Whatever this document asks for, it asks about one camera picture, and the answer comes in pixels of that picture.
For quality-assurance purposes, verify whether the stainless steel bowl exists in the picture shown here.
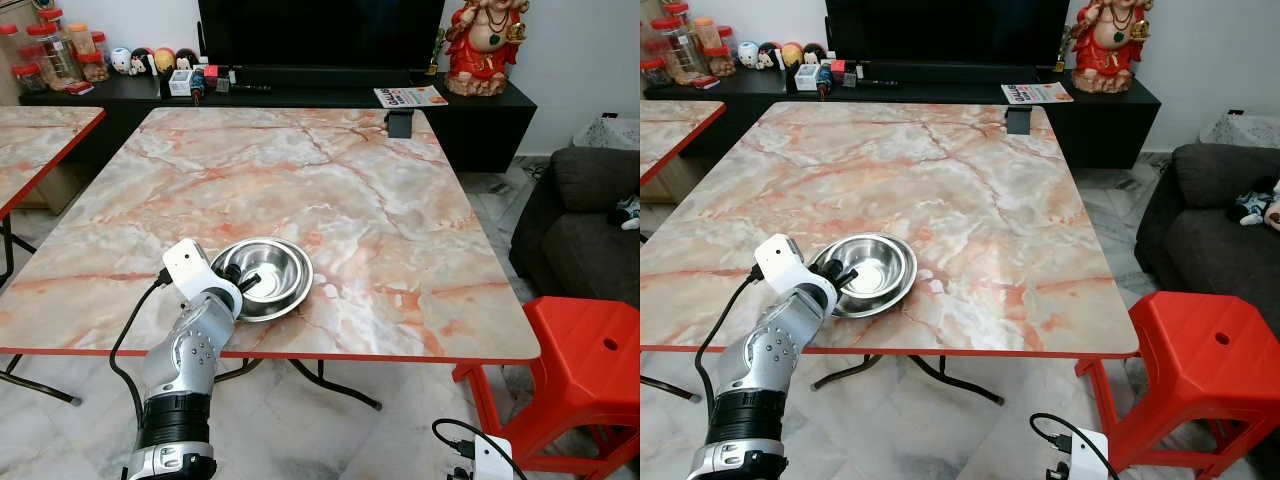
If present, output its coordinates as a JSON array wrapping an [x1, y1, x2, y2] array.
[[208, 237, 314, 323], [812, 232, 918, 319]]

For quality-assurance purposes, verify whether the black metal table leg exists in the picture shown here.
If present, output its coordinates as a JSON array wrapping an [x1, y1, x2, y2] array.
[[215, 357, 383, 411], [0, 355, 83, 406], [0, 213, 38, 291], [812, 353, 1005, 406], [641, 375, 703, 403]]

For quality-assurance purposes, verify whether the light wooden cabinet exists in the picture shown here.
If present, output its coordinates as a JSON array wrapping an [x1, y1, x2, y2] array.
[[641, 150, 706, 208], [0, 40, 89, 214]]

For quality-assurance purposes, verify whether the white orange printed leaflet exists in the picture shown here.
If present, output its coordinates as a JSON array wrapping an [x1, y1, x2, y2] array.
[[1000, 82, 1075, 105], [373, 86, 449, 109]]

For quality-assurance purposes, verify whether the dark grey fabric sofa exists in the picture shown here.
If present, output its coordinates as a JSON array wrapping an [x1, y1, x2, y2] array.
[[508, 147, 641, 306], [1135, 143, 1280, 301]]

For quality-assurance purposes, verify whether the black flat screen television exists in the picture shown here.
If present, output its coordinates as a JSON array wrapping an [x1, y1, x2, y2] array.
[[197, 0, 447, 71], [824, 0, 1071, 66]]

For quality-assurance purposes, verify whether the red plastic stool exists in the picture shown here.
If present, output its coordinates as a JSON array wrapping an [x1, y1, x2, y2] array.
[[452, 296, 641, 476], [1075, 291, 1280, 479]]

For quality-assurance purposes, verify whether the white lace cloth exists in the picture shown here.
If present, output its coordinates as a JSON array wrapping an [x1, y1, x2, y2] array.
[[572, 115, 641, 151], [1198, 110, 1280, 149]]

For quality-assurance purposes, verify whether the large clear jar red lid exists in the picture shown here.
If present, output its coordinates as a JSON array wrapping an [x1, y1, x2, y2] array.
[[654, 17, 702, 81], [26, 24, 77, 87]]

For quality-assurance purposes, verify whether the black television console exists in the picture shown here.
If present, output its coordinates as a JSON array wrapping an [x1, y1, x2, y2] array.
[[18, 68, 538, 173], [641, 65, 1162, 169]]

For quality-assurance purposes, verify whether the red laughing Buddha statue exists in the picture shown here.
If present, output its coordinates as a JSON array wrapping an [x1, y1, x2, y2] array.
[[1068, 0, 1154, 95], [443, 0, 531, 98]]

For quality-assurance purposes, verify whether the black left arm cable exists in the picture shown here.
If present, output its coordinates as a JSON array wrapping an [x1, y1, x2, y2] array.
[[695, 263, 766, 416], [108, 268, 176, 421]]

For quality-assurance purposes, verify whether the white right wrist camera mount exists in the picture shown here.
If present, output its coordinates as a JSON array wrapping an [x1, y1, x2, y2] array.
[[472, 435, 514, 480], [1070, 428, 1111, 480]]

